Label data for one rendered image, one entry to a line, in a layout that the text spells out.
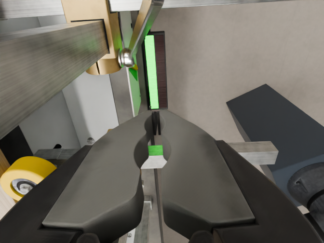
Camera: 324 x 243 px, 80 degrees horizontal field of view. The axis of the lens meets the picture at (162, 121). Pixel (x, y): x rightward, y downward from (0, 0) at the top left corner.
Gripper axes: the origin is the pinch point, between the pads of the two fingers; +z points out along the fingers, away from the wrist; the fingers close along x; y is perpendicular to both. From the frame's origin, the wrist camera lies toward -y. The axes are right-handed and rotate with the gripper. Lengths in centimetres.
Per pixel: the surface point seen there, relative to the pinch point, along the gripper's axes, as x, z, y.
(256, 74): 53, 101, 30
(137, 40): -1.4, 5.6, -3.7
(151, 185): -6, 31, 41
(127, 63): -4.4, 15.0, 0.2
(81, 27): -6.2, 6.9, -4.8
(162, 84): -0.4, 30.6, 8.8
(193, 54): 16, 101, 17
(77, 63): -6.2, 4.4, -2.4
